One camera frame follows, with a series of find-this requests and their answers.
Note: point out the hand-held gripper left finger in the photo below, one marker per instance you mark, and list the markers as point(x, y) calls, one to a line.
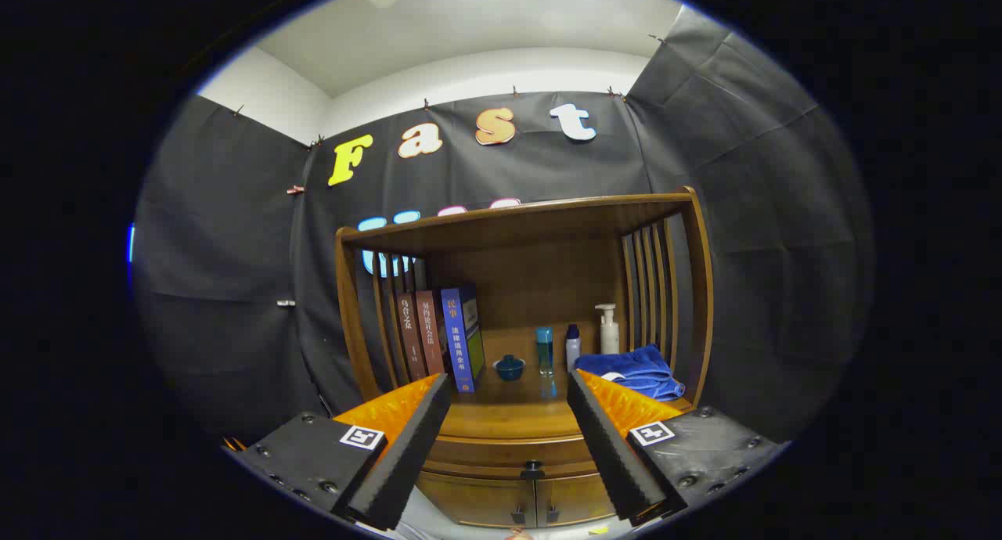
point(407, 462)

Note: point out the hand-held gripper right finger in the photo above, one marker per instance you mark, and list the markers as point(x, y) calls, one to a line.
point(610, 454)

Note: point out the wooden drawer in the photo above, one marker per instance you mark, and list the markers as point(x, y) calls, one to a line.
point(501, 452)

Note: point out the wooden cabinet door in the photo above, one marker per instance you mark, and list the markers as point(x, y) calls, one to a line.
point(477, 501)
point(575, 499)

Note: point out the wooden countertop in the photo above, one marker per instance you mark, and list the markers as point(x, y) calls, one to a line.
point(517, 415)

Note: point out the wooden cabinet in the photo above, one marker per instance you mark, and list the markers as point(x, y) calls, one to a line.
point(532, 289)

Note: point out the folded blue towel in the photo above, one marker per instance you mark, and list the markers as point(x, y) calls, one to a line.
point(634, 372)

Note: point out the white bottle blue cap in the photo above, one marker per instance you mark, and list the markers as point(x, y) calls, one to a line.
point(573, 350)

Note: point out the white pump bottle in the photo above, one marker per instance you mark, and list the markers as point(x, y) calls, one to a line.
point(609, 336)

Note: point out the clear blue bottle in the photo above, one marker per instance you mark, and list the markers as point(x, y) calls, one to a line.
point(545, 352)

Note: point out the thin brown book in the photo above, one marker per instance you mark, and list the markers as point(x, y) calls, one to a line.
point(410, 336)

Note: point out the blue book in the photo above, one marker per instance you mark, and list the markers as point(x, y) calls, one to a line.
point(458, 344)

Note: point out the thick brown book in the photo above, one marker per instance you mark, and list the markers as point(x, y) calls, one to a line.
point(430, 332)

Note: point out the blue lidded teacup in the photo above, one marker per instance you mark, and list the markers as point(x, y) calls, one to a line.
point(510, 368)

